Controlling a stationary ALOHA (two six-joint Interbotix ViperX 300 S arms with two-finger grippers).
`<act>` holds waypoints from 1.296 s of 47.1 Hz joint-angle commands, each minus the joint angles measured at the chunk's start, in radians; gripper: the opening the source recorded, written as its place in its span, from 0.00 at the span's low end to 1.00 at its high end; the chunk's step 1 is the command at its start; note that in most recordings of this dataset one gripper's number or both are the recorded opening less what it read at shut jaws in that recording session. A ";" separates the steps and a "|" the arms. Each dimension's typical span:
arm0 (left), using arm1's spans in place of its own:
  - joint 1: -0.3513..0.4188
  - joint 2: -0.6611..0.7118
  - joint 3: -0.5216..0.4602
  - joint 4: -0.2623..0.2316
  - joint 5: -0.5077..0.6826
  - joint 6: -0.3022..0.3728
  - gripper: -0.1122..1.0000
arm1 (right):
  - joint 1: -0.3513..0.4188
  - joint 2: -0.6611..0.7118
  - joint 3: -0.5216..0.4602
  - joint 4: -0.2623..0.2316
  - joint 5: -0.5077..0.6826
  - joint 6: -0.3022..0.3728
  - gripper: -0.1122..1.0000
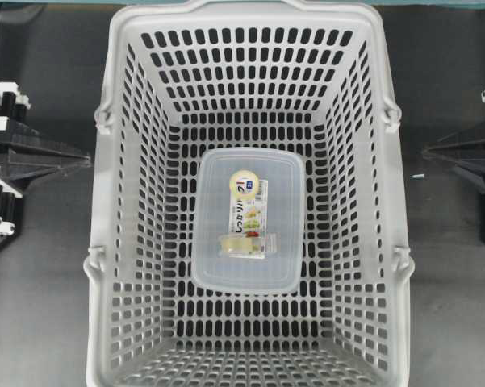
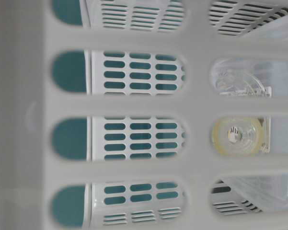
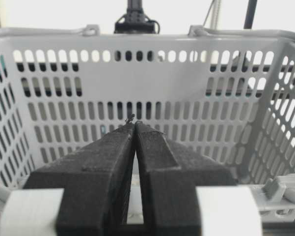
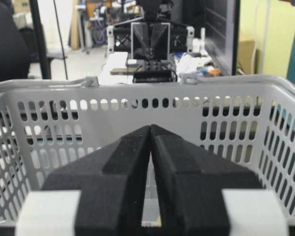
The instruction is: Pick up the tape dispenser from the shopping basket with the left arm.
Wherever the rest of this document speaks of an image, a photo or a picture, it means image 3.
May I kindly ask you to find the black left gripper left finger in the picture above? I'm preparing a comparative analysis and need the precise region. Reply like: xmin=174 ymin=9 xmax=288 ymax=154
xmin=24 ymin=123 xmax=135 ymax=236

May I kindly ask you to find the black pole in background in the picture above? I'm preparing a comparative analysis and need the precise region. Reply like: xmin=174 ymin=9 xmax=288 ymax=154
xmin=243 ymin=0 xmax=258 ymax=30

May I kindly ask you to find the grey plastic shopping basket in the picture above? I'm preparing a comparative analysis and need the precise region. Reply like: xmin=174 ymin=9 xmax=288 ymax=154
xmin=0 ymin=24 xmax=295 ymax=228

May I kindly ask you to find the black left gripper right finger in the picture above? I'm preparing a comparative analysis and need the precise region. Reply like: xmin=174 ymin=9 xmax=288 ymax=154
xmin=135 ymin=121 xmax=237 ymax=236

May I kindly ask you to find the black stand behind basket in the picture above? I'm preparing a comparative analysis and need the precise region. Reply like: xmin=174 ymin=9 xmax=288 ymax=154
xmin=113 ymin=0 xmax=161 ymax=34

